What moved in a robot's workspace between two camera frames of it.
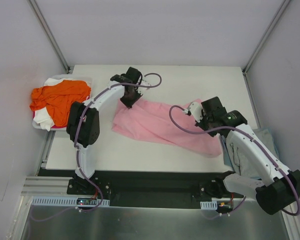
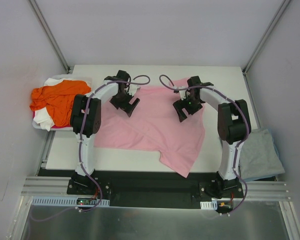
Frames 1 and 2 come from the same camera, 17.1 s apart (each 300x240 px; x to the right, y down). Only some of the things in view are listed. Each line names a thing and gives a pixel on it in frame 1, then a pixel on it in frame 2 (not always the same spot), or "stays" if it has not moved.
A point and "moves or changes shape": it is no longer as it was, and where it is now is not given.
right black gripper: x=207 y=124 to x=188 y=110
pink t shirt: x=148 y=120 moves or changes shape
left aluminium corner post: x=40 y=17 stays
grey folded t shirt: x=244 y=163 stays
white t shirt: x=41 y=116 stays
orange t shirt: x=58 y=98 stays
